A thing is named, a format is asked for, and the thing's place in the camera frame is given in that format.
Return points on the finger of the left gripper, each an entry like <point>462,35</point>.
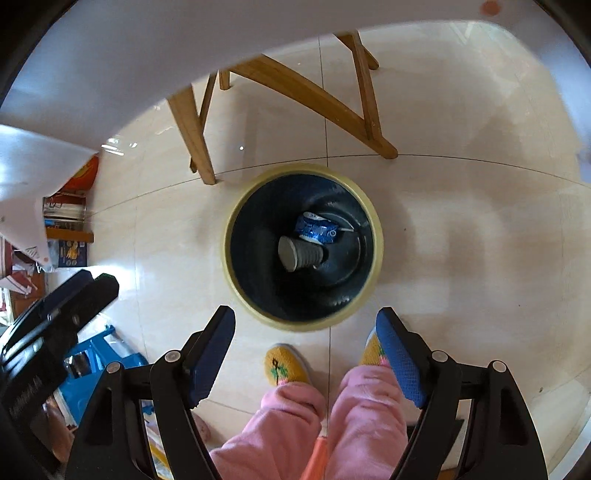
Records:
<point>87,299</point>
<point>64,292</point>

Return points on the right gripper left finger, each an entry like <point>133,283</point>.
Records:
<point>206,354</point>

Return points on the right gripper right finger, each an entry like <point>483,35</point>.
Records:
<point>408,355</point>

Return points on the checkered paper cup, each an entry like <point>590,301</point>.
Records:
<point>297,254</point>

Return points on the blue snack wrapper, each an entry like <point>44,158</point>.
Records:
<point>319,230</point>

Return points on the black yellow-rimmed trash bin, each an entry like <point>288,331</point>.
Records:
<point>312,298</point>

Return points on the right yellow slipper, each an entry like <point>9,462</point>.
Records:
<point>373,352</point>

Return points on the yellow slipper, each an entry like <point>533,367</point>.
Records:
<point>283,365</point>
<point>373,352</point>

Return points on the left yellow slipper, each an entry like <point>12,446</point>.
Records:
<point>283,365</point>

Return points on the pink trouser legs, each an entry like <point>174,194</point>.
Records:
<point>367,430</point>

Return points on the cartoon printed tablecloth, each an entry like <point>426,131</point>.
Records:
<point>74,72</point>

